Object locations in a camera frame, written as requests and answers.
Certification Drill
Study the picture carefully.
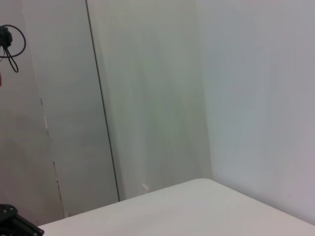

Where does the black looped cable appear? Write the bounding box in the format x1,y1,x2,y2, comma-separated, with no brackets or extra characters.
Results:
0,24,27,73

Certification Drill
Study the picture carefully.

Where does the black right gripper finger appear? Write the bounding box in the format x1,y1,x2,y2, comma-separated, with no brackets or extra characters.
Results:
0,215,45,236

